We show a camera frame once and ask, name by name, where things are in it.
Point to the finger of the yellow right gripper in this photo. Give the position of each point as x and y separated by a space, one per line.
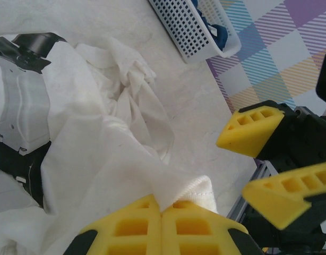
248 135
279 202

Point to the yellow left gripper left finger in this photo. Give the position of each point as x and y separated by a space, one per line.
131 231

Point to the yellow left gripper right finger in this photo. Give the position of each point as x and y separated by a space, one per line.
200 233

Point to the white t-shirt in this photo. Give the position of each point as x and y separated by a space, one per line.
99 148

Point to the white plastic basket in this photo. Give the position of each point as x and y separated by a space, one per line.
189 34

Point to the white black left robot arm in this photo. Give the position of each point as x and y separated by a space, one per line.
19 106

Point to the blue garment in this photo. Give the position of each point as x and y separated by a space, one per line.
221 37

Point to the aluminium table side rail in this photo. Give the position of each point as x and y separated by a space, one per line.
258 172

